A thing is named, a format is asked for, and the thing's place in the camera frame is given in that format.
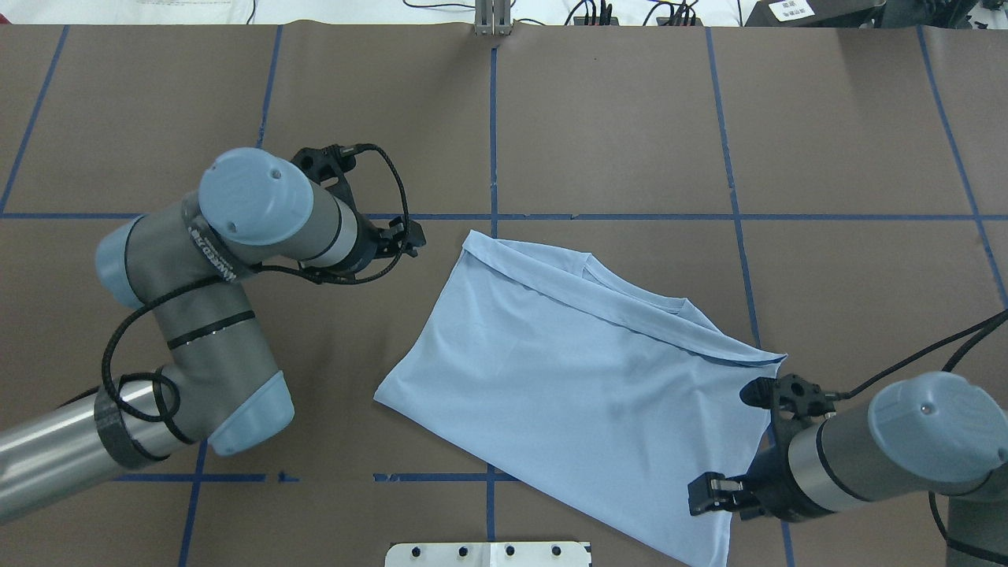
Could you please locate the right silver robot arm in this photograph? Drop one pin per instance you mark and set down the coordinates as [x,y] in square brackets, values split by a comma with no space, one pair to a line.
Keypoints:
[935,433]

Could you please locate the aluminium frame post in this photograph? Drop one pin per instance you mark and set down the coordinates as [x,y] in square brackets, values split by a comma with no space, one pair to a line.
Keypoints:
[493,17]

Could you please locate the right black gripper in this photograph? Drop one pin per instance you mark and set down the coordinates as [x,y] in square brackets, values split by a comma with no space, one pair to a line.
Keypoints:
[773,487]

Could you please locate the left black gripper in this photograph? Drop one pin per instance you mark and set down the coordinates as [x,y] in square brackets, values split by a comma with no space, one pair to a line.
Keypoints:
[367,247]

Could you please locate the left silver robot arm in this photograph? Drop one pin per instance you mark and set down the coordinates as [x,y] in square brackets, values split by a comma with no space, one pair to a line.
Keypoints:
[190,363]

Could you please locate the light blue t-shirt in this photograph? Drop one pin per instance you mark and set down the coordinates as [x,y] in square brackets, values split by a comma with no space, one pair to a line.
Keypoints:
[611,399]

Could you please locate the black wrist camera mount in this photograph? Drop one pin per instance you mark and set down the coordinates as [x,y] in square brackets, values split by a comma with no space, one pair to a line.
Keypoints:
[794,404]
[328,167]

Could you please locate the black monitor stand box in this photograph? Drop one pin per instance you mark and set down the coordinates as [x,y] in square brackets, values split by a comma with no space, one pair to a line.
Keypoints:
[814,14]

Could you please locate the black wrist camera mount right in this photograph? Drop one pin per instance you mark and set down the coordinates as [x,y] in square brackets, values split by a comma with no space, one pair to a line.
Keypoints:
[794,404]

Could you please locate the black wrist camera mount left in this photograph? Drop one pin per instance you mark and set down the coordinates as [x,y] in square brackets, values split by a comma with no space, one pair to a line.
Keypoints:
[328,167]

